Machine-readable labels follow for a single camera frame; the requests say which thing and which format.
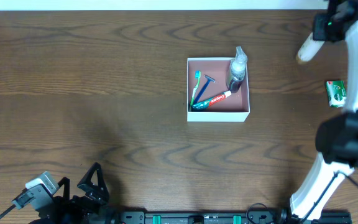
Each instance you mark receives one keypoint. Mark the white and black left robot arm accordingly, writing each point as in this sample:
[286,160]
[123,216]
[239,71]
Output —
[108,215]

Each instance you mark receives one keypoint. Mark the blue disposable razor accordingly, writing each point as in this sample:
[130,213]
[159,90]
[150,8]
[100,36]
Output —
[208,80]

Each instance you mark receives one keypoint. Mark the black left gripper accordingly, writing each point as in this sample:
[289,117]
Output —
[81,198]

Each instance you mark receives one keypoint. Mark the red Colgate toothpaste tube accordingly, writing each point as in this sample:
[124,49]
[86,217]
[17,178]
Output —
[202,105]

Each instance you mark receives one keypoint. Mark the white box with pink interior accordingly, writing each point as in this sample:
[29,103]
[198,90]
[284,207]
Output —
[235,108]

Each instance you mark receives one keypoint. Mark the clear foam pump bottle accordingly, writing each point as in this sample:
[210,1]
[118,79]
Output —
[237,71]

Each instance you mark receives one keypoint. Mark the white lotion tube with leaves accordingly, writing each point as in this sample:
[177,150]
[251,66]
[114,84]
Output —
[308,50]

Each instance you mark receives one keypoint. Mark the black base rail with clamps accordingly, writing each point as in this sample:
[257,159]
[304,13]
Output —
[258,214]

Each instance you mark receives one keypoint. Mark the green soap bar package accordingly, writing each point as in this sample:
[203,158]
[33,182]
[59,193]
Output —
[336,93]

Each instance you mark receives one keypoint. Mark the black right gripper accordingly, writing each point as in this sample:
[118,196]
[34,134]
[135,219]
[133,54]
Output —
[321,28]

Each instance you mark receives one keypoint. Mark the green white toothbrush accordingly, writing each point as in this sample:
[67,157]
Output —
[198,78]

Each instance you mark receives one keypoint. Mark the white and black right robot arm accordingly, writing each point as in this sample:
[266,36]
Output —
[337,138]

